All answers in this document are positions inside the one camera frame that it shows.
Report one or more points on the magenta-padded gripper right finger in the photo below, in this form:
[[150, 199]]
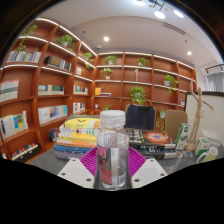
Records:
[[148, 171]]

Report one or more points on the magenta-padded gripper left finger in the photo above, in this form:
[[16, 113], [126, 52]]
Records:
[[76, 171]]

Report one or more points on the clear plastic water bottle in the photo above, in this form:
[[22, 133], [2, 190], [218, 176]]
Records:
[[111, 150]]

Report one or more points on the dark thick book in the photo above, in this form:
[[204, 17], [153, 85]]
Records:
[[160, 150], [161, 155]]

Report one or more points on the colourful book stack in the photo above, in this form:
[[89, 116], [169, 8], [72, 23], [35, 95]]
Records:
[[76, 138]]

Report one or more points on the galaxy cover dark book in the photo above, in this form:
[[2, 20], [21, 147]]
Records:
[[153, 137]]

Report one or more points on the small round printed badge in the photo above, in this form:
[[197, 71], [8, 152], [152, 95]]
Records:
[[179, 154], [187, 154]]

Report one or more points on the tall green white carton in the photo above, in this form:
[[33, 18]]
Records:
[[182, 136]]

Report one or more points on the dark blue office chair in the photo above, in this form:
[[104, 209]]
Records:
[[140, 116]]

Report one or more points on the tan office chair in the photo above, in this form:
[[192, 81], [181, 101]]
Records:
[[175, 121]]

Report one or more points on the small green white box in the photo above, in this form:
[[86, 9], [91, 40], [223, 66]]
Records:
[[201, 146]]

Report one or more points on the white book stack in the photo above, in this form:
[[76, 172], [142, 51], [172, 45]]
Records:
[[211, 136]]

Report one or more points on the wooden artist mannequin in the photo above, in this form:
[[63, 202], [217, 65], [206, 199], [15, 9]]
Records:
[[198, 110]]

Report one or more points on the orange wooden shelf unit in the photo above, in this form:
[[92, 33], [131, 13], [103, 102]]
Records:
[[113, 88]]

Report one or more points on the grey window curtain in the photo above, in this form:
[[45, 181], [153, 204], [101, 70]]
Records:
[[216, 81]]

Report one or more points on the recessed ceiling spotlight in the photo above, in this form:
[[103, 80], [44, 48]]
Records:
[[189, 53], [106, 38]]

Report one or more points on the ceiling air vent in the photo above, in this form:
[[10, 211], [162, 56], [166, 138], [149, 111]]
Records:
[[174, 28]]

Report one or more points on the branched ceiling lamp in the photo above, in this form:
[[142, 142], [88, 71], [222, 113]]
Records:
[[159, 14]]

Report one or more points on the black ceiling track rail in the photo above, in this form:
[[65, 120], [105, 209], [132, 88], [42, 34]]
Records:
[[215, 67]]

